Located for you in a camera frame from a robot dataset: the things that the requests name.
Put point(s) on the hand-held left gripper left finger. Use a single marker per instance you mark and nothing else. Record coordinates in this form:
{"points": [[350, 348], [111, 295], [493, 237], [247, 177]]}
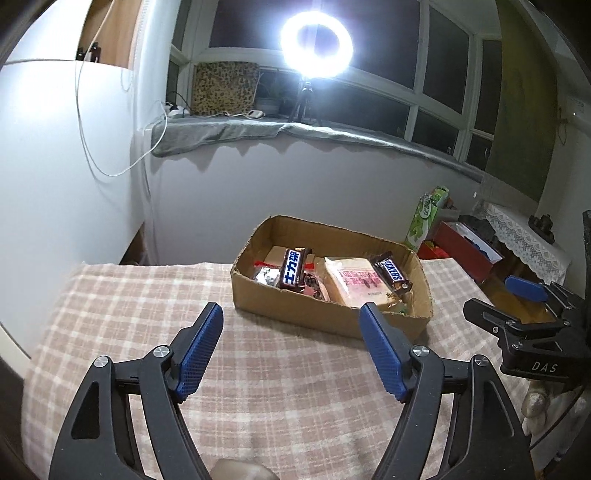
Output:
{"points": [[201, 350]]}

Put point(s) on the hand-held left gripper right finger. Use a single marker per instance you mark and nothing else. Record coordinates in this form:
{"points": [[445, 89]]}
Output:
{"points": [[385, 350]]}

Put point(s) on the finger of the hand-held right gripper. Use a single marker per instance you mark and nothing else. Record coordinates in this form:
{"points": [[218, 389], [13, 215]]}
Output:
{"points": [[524, 286], [489, 316]]}

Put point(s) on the pink label bread packet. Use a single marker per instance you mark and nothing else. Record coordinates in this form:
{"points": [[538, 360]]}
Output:
{"points": [[355, 281]]}

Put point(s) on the brown wrapper chocolate bar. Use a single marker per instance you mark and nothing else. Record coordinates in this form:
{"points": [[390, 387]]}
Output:
{"points": [[392, 272]]}

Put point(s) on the brown cardboard box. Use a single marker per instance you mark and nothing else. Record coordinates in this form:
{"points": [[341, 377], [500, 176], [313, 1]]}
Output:
{"points": [[300, 314]]}

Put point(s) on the red-edged clear snack packet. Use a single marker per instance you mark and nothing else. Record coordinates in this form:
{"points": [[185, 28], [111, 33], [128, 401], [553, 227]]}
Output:
{"points": [[314, 284], [267, 276]]}

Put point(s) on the blue label chocolate bar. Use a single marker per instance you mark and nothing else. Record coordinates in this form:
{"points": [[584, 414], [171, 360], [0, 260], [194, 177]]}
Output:
{"points": [[293, 270]]}

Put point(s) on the person's right hand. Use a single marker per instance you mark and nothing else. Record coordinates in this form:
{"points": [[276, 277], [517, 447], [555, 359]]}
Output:
{"points": [[538, 404]]}

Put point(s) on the white lace tablecloth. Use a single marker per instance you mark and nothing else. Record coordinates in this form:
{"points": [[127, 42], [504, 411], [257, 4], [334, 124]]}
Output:
{"points": [[521, 240]]}

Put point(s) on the dark figurine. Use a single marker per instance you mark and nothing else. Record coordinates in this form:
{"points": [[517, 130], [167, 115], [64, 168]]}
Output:
{"points": [[542, 225]]}

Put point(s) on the red storage box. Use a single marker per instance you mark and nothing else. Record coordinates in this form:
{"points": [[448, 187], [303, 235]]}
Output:
{"points": [[461, 249]]}

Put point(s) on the checkered table blanket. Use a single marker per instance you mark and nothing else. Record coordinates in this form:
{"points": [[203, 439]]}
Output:
{"points": [[286, 392]]}

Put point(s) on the green carton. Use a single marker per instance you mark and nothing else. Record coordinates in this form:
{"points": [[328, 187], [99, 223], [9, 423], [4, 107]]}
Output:
{"points": [[422, 217]]}

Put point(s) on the grey windowsill cloth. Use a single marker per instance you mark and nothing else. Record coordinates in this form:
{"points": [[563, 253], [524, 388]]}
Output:
{"points": [[207, 131]]}

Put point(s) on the white power strip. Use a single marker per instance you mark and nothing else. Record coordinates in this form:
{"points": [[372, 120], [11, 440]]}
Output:
{"points": [[178, 110]]}

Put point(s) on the white charger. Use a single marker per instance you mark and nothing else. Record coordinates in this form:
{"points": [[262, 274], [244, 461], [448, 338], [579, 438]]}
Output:
{"points": [[255, 113]]}

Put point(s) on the leopard print cushion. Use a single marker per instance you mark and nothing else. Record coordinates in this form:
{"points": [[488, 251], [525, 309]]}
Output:
{"points": [[224, 87]]}

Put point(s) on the black tripod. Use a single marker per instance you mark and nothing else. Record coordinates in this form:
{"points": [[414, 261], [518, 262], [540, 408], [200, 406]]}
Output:
{"points": [[302, 99]]}

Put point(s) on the dark bottle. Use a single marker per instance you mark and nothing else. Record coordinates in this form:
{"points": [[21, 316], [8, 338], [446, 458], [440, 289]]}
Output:
{"points": [[95, 53]]}

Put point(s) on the wooden shelf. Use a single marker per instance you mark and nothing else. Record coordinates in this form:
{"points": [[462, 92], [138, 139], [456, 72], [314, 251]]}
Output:
{"points": [[120, 37]]}

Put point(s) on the white window frame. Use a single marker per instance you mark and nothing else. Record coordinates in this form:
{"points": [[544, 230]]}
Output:
{"points": [[425, 50]]}

